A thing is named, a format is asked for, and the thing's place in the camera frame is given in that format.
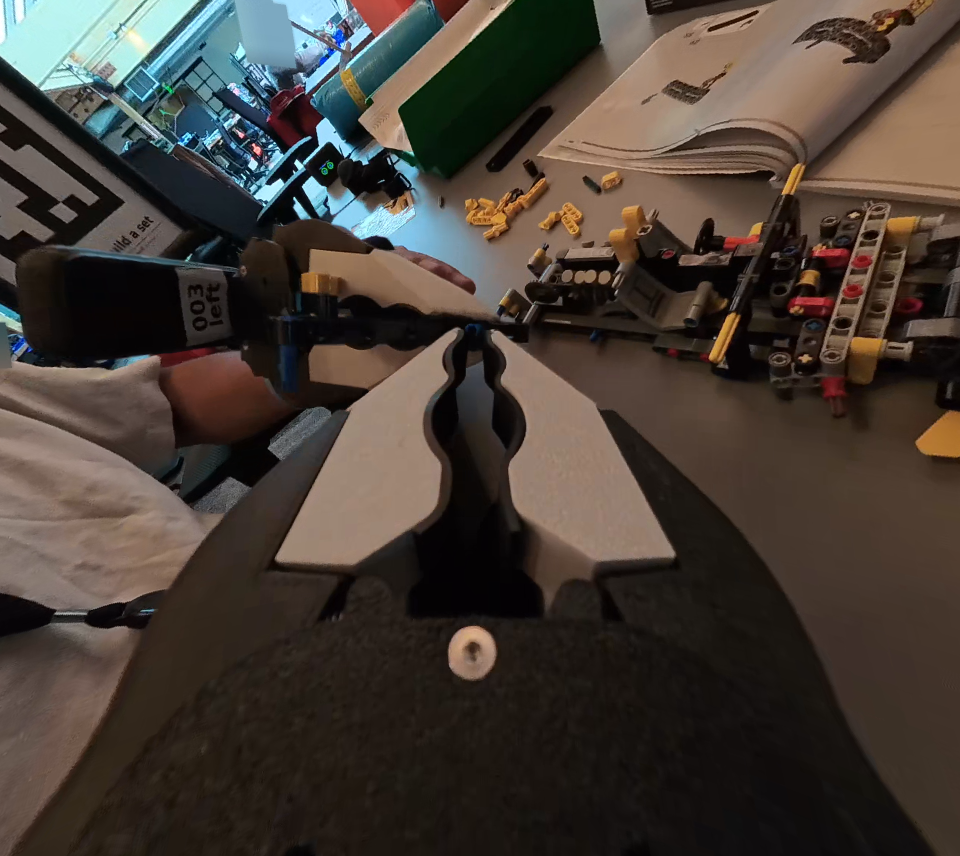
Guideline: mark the black lego axle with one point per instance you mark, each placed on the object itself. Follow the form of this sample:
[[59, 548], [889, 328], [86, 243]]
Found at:
[[590, 184]]

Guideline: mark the person's left hand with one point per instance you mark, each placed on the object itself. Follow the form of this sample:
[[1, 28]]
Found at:
[[442, 271]]

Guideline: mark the black lego frame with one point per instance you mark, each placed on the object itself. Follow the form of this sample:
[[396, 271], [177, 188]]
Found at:
[[511, 332]]

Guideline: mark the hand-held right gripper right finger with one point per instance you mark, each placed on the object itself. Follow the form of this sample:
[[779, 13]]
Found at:
[[592, 496]]

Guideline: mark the small black device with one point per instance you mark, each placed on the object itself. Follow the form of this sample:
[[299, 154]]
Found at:
[[327, 164]]

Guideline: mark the pile of yellow lego pieces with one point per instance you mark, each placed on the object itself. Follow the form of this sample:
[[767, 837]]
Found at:
[[486, 217]]

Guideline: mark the partly built lego chassis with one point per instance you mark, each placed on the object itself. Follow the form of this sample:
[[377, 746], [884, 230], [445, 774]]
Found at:
[[750, 286]]

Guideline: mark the black lego beam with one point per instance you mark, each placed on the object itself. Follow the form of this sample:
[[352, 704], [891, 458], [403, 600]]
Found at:
[[519, 138]]

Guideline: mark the black white marker sign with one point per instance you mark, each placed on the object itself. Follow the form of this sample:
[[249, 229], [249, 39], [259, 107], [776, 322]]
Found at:
[[52, 188]]

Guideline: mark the teal rolled mat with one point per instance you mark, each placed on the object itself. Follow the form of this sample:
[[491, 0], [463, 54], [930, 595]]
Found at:
[[375, 68]]

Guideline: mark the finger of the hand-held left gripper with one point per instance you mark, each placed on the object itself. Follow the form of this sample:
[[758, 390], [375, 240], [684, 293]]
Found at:
[[352, 368], [390, 278]]

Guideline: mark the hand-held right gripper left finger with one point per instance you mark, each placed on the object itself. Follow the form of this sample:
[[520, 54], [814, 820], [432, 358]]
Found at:
[[360, 496]]

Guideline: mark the black office chair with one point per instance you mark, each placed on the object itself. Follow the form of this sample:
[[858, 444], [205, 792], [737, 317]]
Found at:
[[289, 173]]

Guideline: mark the clear plastic bag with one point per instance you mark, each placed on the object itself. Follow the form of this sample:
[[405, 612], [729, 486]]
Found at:
[[386, 215]]

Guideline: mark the yellow lego connector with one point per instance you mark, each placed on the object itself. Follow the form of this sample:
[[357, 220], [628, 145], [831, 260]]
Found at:
[[611, 179]]

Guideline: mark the green plastic bin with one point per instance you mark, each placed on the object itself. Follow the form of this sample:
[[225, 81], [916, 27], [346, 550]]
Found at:
[[495, 76]]

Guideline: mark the yellow lego beam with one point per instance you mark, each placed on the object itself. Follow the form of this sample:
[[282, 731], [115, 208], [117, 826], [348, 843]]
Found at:
[[568, 218], [525, 196]]

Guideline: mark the white paper sheet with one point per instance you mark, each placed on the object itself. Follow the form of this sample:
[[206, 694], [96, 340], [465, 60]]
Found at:
[[420, 83]]

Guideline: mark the small yellow lego pin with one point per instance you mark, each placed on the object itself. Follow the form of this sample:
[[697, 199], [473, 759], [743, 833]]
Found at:
[[538, 261]]

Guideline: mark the open instruction booklet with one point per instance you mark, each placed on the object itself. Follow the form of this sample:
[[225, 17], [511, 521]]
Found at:
[[750, 83]]

